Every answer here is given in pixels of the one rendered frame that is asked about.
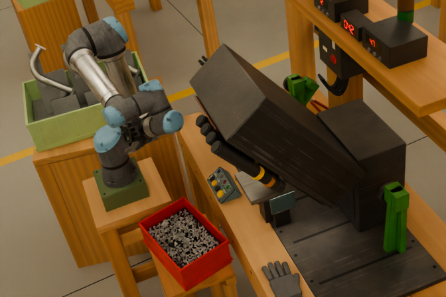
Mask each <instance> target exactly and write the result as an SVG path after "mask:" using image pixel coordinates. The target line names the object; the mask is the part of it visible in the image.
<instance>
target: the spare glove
mask: <svg viewBox="0 0 446 297"><path fill-rule="evenodd" d="M274 265H275V266H274ZM274 265H273V263H272V262H269V263H268V264H267V266H268V268H269V270H270V271H269V270H268V268H267V267H266V266H262V268H261V269H262V271H263V273H264V274H265V276H266V278H267V279H268V281H269V285H270V287H271V289H272V291H273V293H274V295H275V297H302V291H301V289H300V287H299V273H295V274H294V275H292V274H291V271H290V269H289V265H288V264H287V262H286V261H285V262H283V263H282V266H283V269H282V267H281V264H280V262H279V261H275V262H274ZM275 268H276V269H277V270H276V269H275ZM283 270H284V271H283ZM270 272H271V273H270Z"/></svg>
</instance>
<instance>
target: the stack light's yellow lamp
mask: <svg viewBox="0 0 446 297"><path fill-rule="evenodd" d="M414 2H415V0H398V11H400V12H403V13H408V12H411V11H413V10H414Z"/></svg>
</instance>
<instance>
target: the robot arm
mask: <svg viewBox="0 0 446 297"><path fill-rule="evenodd" d="M127 42H128V37H127V34H126V32H125V30H124V28H123V27H122V25H121V23H120V22H119V21H118V20H117V19H116V18H115V17H106V18H104V19H101V20H98V21H96V22H94V23H91V24H89V25H86V26H84V27H82V28H78V29H76V30H75V31H74V32H72V34H71V35H70V36H69V37H68V39H67V41H66V46H65V57H66V61H67V63H68V64H69V66H70V67H71V68H72V69H73V70H75V71H77V72H78V73H79V74H80V76H81V77H82V79H83V80H84V81H85V82H86V84H87V85H88V87H89V88H90V89H91V90H92V92H93V93H94V95H95V96H96V97H97V99H98V100H99V101H100V103H101V104H102V105H103V107H104V109H103V110H102V113H103V116H104V119H105V120H106V123H107V125H105V126H103V127H101V128H100V129H98V130H97V132H96V133H95V135H94V138H93V142H94V148H95V150H96V152H97V154H98V157H99V160H100V162H101V165H102V181H103V183H104V185H105V186H107V187H108V188H122V187H125V186H128V185H130V184H131V183H132V182H133V181H134V180H135V179H136V178H137V176H138V169H137V166H136V164H135V163H134V161H132V159H130V157H129V155H128V153H129V154H131V153H134V152H135V151H137V150H139V149H141V148H142V147H144V145H146V144H147V143H151V142H152V141H154V140H155V139H157V138H160V136H162V135H168V134H173V133H175V132H177V131H180V130H181V129H182V127H183V125H184V119H183V116H182V114H181V113H179V112H178V111H176V110H173V108H172V107H171V105H170V103H169V100H168V99H167V96H166V94H165V92H164V89H163V87H162V85H161V83H160V82H159V80H158V79H154V80H150V81H148V82H145V83H144V84H141V85H140V86H139V92H137V88H136V86H135V83H134V81H133V77H132V75H131V72H130V69H129V66H128V64H127V60H126V59H125V55H124V53H125V51H126V47H125V44H126V43H127ZM95 56H97V58H98V60H101V61H103V63H104V66H105V68H106V71H107V73H108V76H107V74H106V73H105V72H104V71H103V70H102V68H101V67H100V65H99V64H98V63H97V62H96V61H95V59H94V57H95Z"/></svg>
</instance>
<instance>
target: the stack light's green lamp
mask: <svg viewBox="0 0 446 297"><path fill-rule="evenodd" d="M413 17H414V10H413V11H411V12H408V13H403V12H400V11H398V10H397V19H398V20H400V21H408V22H409V23H411V24H412V23H413Z"/></svg>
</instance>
